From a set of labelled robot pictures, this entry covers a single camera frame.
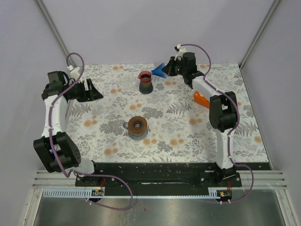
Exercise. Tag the clear glass cup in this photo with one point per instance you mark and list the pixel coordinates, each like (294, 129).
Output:
(127, 83)

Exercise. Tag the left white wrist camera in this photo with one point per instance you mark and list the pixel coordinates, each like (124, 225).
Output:
(74, 71)

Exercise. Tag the blue plastic coffee dripper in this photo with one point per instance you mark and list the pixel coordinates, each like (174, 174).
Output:
(158, 71)

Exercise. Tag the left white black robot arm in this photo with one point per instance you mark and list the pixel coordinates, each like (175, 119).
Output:
(55, 148)

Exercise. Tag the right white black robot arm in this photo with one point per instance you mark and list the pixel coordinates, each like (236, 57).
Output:
(223, 110)

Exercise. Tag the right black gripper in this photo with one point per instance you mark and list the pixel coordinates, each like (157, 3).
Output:
(168, 68)

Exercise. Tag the floral patterned table mat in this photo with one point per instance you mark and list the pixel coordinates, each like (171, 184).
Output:
(179, 128)

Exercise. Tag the aluminium frame rail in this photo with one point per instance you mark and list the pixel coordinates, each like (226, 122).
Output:
(265, 179)

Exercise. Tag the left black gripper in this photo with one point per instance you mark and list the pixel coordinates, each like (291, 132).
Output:
(94, 94)

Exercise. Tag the white slotted cable duct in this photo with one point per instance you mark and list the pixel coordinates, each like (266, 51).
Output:
(89, 193)

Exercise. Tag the clear glass server pitcher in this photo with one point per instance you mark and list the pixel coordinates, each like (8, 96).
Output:
(133, 136)

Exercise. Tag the orange coffee filter box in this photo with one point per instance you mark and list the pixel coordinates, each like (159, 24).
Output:
(201, 100)

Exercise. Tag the grey carafe with red rim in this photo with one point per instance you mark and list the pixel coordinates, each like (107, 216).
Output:
(145, 86)

